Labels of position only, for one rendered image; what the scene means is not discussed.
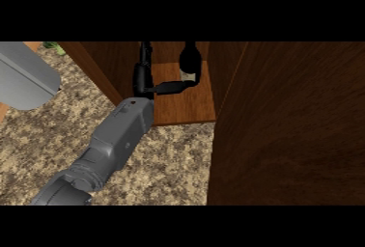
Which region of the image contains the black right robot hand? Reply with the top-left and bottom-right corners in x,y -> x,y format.
132,41 -> 200,100

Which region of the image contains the dark brown cabinet door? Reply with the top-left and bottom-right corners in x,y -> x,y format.
205,41 -> 365,206

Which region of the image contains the black wine bottle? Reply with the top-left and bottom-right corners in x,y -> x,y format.
179,41 -> 204,89

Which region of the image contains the brown wooden cabinet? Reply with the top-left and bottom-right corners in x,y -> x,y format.
59,41 -> 250,126

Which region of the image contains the green vegetable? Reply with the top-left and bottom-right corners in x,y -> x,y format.
41,41 -> 67,56

